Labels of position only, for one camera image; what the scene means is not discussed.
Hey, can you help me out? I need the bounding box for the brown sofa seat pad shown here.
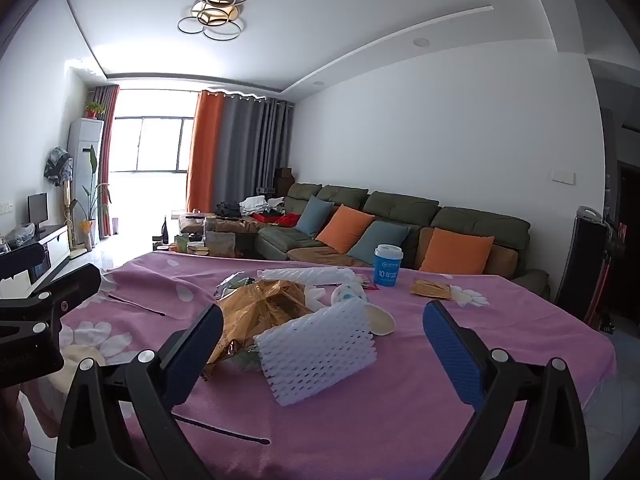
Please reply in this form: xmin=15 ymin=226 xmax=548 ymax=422
xmin=287 ymin=246 xmax=373 ymax=268

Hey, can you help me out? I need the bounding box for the white tv cabinet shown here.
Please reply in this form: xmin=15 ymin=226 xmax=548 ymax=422
xmin=0 ymin=222 xmax=71 ymax=301

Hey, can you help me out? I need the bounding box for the large window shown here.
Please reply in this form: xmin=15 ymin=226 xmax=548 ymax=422
xmin=112 ymin=90 xmax=197 ymax=175

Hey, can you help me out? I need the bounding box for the orange cushion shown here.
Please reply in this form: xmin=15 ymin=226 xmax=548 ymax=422
xmin=316 ymin=204 xmax=376 ymax=254
xmin=419 ymin=227 xmax=496 ymax=275

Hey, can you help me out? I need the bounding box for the clear green printed plastic bag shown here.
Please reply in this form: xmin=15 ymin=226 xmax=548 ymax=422
xmin=214 ymin=271 xmax=251 ymax=302

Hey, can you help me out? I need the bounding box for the black thin stick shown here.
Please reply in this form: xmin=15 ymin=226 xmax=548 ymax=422
xmin=106 ymin=294 xmax=167 ymax=318
xmin=174 ymin=414 xmax=272 ymax=446

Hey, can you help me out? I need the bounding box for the black monitor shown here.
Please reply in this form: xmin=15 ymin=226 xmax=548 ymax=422
xmin=27 ymin=192 xmax=49 ymax=235

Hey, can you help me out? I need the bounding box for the ceiling ring lamp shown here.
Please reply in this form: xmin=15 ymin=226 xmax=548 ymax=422
xmin=177 ymin=0 xmax=262 ymax=42

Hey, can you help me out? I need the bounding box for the black coffee table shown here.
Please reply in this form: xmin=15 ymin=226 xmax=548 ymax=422
xmin=152 ymin=212 xmax=261 ymax=261

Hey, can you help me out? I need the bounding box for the blue paper cup white lid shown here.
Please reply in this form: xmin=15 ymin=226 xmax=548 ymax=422
xmin=374 ymin=244 xmax=405 ymax=287

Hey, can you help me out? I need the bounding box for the white foam net sleeve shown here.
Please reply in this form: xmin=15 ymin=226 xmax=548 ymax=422
xmin=254 ymin=299 xmax=377 ymax=407
xmin=256 ymin=266 xmax=357 ymax=287

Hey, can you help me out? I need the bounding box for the fan with blue patterned cover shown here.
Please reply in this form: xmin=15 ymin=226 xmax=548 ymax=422
xmin=44 ymin=146 xmax=76 ymax=253

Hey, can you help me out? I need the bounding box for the green sofa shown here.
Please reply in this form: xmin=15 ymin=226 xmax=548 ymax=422
xmin=180 ymin=182 xmax=551 ymax=301

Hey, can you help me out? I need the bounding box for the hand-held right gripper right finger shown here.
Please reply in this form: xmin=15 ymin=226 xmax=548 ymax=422
xmin=422 ymin=300 xmax=591 ymax=480

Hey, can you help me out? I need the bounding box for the pile of clothes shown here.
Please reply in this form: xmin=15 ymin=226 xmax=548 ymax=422
xmin=215 ymin=195 xmax=286 ymax=218

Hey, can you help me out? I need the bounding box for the black tower appliance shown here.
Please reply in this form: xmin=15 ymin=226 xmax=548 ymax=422
xmin=554 ymin=205 xmax=613 ymax=323

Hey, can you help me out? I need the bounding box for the tall leafy green plant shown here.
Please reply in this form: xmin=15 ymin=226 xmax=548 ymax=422
xmin=70 ymin=145 xmax=112 ymax=251

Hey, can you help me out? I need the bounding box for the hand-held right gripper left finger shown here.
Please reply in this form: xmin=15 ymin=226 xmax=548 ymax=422
xmin=54 ymin=304 xmax=224 ymax=480

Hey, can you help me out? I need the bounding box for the pink floral tablecloth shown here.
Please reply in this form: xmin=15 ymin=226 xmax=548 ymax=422
xmin=47 ymin=252 xmax=618 ymax=480

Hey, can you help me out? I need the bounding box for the white patterned wrapper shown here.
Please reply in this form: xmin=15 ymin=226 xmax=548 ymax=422
xmin=330 ymin=282 xmax=372 ymax=307

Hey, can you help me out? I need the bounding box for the brown cardboard box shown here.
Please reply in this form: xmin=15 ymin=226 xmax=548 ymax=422
xmin=274 ymin=166 xmax=297 ymax=196

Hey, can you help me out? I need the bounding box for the golden foil wrapper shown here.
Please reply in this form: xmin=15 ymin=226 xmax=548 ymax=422
xmin=202 ymin=280 xmax=307 ymax=378

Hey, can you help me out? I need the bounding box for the vase with yellow flowers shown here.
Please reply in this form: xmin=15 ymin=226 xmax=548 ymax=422
xmin=77 ymin=217 xmax=96 ymax=252

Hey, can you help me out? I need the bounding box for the red cloth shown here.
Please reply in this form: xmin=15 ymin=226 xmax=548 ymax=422
xmin=251 ymin=211 xmax=301 ymax=228

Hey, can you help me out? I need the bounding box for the clear snack bag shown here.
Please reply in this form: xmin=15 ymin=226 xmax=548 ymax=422
xmin=205 ymin=230 xmax=237 ymax=257

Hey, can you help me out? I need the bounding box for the blue cushion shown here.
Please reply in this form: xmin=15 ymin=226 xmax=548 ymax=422
xmin=295 ymin=195 xmax=335 ymax=238
xmin=347 ymin=220 xmax=412 ymax=267

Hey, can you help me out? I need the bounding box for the grey and orange curtain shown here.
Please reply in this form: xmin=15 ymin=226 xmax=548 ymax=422
xmin=87 ymin=85 xmax=121 ymax=238

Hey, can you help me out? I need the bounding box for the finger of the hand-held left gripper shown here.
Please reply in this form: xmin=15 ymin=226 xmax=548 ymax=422
xmin=0 ymin=262 xmax=103 ymax=348
xmin=0 ymin=244 xmax=45 ymax=283

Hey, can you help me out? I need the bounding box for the white standing air conditioner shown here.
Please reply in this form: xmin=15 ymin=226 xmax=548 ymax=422
xmin=67 ymin=117 xmax=105 ymax=248

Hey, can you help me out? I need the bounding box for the golden foil packet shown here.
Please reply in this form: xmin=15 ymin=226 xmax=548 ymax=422
xmin=410 ymin=277 xmax=455 ymax=302

